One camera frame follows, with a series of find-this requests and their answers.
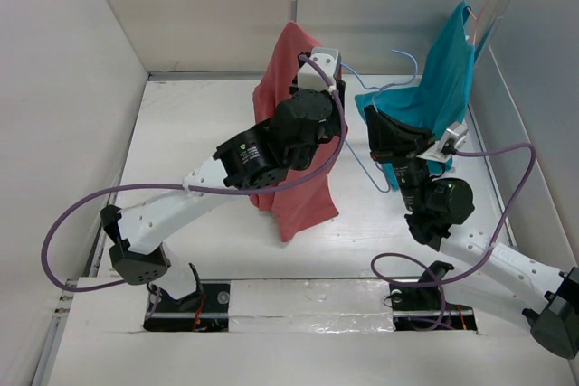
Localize teal t shirt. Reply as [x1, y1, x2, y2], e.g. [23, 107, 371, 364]
[354, 0, 476, 191]

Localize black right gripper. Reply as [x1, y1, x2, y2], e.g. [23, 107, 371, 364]
[364, 104, 436, 212]

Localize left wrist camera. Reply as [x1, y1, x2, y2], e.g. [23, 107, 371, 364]
[297, 47, 341, 91]

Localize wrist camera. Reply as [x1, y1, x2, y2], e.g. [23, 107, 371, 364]
[420, 122, 468, 164]
[297, 47, 341, 91]

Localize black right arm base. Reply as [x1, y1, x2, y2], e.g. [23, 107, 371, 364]
[383, 284, 477, 332]

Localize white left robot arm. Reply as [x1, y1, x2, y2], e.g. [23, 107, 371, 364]
[100, 86, 343, 311]

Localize red t shirt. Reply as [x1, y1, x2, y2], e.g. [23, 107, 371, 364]
[249, 20, 340, 243]

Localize pink wire hanger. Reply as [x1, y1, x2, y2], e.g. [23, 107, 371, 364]
[469, 0, 491, 46]

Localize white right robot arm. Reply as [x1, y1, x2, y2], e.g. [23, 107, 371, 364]
[364, 106, 578, 360]

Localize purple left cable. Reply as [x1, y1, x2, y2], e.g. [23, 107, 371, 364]
[40, 54, 349, 328]

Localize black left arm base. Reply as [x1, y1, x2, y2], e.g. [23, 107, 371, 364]
[143, 264, 231, 333]

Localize purple cable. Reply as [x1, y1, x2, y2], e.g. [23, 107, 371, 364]
[370, 142, 537, 332]
[40, 54, 349, 328]

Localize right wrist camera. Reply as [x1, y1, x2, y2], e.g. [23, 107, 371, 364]
[420, 122, 468, 164]

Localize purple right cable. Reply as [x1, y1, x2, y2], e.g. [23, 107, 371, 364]
[370, 142, 537, 332]

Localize blue wire hanger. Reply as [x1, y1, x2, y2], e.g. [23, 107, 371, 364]
[342, 49, 419, 194]

